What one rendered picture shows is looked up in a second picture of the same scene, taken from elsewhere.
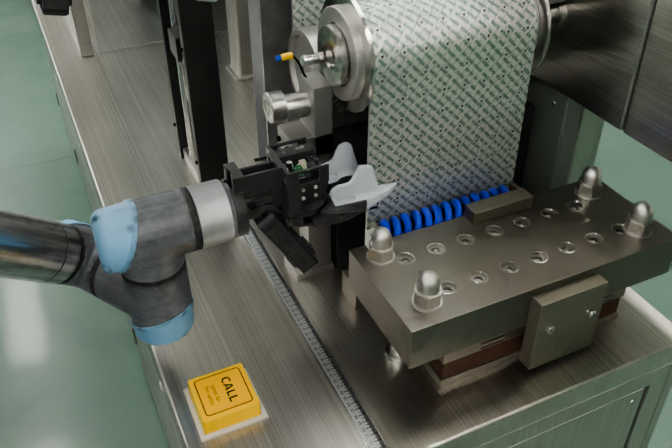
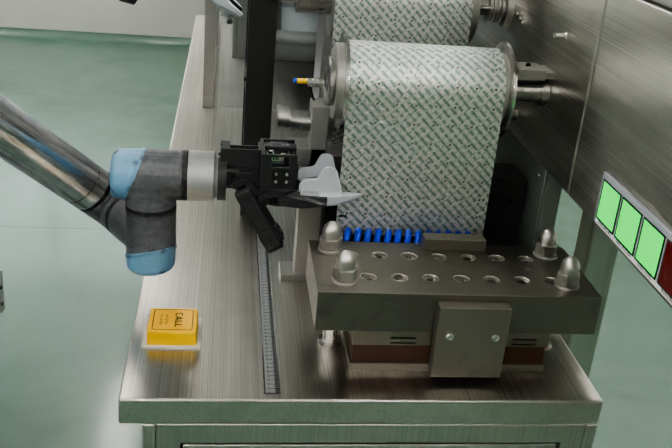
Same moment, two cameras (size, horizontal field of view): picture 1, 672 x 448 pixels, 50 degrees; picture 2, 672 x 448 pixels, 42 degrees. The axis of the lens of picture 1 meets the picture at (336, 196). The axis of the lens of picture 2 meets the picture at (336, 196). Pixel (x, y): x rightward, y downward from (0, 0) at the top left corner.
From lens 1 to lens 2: 56 cm
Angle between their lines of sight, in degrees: 19
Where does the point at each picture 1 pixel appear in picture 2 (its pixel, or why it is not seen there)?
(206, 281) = (207, 263)
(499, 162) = (468, 209)
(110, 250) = (116, 174)
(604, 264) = (515, 296)
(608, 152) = not seen: outside the picture
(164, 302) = (148, 233)
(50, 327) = (115, 367)
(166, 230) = (160, 171)
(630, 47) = (577, 118)
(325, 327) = (282, 312)
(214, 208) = (201, 166)
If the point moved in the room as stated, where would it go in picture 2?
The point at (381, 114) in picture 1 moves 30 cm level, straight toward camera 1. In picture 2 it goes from (354, 131) to (261, 197)
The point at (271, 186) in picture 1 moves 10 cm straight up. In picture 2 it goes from (251, 164) to (254, 98)
